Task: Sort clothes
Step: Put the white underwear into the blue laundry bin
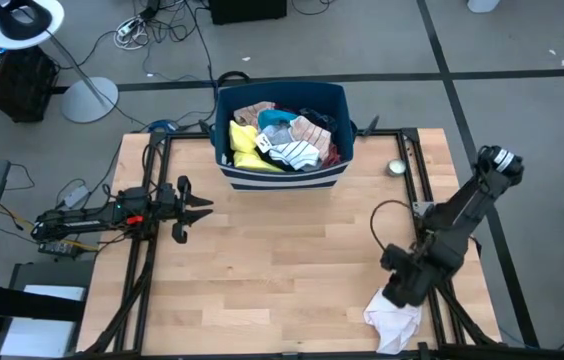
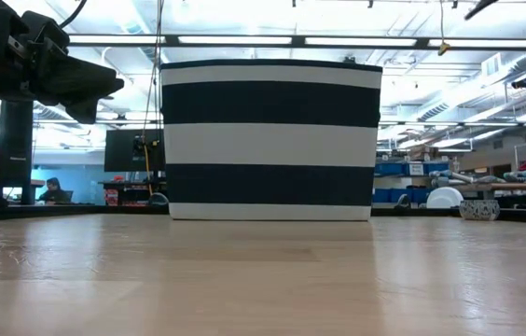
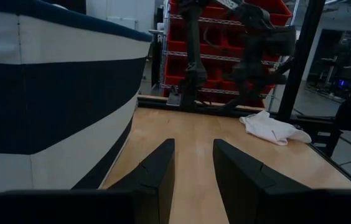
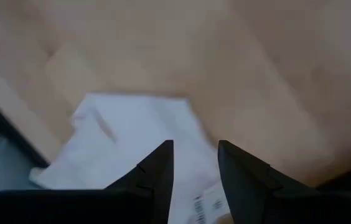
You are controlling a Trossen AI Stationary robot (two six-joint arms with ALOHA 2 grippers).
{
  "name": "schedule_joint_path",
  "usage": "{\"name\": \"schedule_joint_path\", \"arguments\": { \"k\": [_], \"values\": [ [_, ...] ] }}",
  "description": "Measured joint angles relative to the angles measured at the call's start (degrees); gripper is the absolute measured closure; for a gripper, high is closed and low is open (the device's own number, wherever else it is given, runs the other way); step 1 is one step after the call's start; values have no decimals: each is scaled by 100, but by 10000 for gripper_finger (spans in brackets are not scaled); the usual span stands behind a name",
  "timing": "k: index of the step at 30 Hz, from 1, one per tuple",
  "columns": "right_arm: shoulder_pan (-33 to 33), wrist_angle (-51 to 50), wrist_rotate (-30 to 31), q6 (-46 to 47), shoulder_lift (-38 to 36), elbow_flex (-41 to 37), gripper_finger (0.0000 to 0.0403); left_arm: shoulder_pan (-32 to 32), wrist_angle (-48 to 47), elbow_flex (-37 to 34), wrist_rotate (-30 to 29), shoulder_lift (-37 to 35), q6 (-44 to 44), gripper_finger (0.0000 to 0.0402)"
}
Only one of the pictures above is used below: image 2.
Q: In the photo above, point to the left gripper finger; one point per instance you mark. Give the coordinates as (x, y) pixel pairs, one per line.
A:
(83, 114)
(76, 79)

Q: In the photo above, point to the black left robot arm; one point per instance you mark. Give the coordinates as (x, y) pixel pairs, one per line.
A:
(13, 149)

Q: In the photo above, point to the black monitor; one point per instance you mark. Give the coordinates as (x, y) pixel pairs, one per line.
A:
(125, 149)

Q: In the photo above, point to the person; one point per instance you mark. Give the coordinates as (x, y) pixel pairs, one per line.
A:
(53, 192)

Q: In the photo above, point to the navy white striped fabric bin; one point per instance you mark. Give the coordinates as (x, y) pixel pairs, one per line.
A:
(267, 140)

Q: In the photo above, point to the blue storage bin row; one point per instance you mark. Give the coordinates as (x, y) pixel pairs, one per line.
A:
(393, 169)
(400, 195)

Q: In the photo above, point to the small patterned bowl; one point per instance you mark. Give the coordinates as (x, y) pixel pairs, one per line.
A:
(479, 210)

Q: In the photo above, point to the black overhead frame beam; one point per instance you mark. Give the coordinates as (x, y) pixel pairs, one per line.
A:
(298, 41)

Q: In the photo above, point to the black ceiling camera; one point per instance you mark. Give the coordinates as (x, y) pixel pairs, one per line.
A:
(521, 82)

